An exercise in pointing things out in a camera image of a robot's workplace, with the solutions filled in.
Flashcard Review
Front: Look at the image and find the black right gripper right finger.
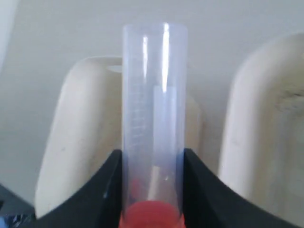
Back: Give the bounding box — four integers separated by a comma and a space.
183, 149, 294, 228

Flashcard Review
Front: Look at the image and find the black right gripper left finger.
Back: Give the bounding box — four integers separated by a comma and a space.
35, 150, 122, 228

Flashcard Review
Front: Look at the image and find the orange cap tube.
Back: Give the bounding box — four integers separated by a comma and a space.
119, 22, 188, 228

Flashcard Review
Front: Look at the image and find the cream plastic bin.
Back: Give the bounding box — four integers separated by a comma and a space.
34, 57, 203, 218
217, 32, 304, 200

